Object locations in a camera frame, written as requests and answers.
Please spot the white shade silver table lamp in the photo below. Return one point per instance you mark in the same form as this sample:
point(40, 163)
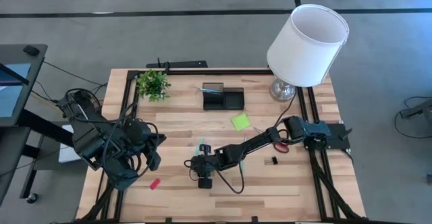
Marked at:
point(303, 48)

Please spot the black bracket bar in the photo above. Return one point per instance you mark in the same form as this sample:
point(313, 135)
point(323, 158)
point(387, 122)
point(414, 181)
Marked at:
point(185, 64)

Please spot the green sticky note pad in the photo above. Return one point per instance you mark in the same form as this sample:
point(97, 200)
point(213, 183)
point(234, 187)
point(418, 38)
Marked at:
point(240, 121)

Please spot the red eraser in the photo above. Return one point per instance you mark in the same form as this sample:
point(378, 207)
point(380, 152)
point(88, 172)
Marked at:
point(155, 183)

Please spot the desk monitor screen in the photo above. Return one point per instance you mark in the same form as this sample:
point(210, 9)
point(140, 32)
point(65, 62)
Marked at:
point(13, 92)

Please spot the white box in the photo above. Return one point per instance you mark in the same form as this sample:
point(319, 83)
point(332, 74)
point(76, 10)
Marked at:
point(67, 153)

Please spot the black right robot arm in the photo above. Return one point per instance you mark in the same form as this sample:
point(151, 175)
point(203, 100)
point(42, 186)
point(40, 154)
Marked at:
point(249, 144)

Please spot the black computer mouse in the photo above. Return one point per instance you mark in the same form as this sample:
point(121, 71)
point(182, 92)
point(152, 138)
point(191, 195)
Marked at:
point(31, 50)

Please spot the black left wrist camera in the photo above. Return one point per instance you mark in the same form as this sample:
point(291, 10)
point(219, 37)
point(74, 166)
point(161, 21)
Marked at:
point(154, 156)

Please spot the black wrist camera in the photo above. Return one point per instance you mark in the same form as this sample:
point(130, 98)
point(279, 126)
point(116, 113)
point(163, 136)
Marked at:
point(154, 156)
point(204, 183)

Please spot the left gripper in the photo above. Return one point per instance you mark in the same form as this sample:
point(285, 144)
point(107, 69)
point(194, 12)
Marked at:
point(136, 133)

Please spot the black aluminium table frame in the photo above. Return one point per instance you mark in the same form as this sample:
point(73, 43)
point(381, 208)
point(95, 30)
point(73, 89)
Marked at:
point(219, 72)

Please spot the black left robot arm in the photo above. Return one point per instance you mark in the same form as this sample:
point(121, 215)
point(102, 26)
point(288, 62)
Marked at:
point(87, 139)

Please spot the green plant in white pot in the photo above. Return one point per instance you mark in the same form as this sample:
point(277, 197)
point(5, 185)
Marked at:
point(153, 84)

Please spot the black binder clip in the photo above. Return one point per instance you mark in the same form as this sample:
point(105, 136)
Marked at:
point(274, 160)

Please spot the black equipment stand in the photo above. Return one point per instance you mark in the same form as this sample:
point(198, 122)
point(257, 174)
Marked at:
point(422, 109)

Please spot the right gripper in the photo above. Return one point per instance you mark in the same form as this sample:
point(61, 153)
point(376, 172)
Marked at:
point(202, 166)

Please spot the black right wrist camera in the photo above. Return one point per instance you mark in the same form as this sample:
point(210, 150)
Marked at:
point(204, 183)

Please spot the black mesh desk organizer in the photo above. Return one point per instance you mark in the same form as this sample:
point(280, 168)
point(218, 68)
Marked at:
point(233, 101)

